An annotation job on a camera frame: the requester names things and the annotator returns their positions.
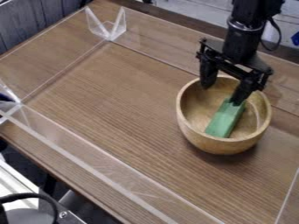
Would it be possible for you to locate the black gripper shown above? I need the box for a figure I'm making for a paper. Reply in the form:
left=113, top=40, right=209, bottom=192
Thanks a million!
left=196, top=17, right=273, bottom=106

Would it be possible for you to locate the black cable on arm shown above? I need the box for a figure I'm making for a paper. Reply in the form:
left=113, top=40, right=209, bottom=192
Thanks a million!
left=258, top=17, right=282, bottom=53

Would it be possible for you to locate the clear acrylic front barrier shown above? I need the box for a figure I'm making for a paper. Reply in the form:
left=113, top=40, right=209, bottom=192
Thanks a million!
left=0, top=83, right=224, bottom=224

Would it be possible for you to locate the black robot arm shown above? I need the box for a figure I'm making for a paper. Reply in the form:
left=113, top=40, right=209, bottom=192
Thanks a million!
left=196, top=0, right=284, bottom=106

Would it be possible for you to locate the white container in background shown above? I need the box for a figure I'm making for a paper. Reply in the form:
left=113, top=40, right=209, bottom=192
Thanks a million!
left=262, top=15, right=299, bottom=49

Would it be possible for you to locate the clear acrylic corner bracket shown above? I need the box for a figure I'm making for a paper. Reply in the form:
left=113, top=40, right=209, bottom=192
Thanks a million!
left=84, top=7, right=126, bottom=41

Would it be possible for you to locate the grey metal bracket with screw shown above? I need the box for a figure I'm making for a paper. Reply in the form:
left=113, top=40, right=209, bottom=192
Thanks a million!
left=0, top=200, right=88, bottom=224

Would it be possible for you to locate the black cable bottom left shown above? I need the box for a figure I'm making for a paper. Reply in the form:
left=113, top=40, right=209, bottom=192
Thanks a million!
left=0, top=192, right=61, bottom=224

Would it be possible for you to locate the brown wooden bowl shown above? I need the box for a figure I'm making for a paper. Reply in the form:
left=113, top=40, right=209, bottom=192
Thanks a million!
left=176, top=74, right=272, bottom=155

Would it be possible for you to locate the blue object at right edge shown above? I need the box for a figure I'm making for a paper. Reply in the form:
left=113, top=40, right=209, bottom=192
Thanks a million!
left=290, top=32, right=299, bottom=46

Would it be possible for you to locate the green rectangular block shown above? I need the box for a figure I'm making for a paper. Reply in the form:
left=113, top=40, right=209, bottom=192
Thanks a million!
left=204, top=98, right=245, bottom=138

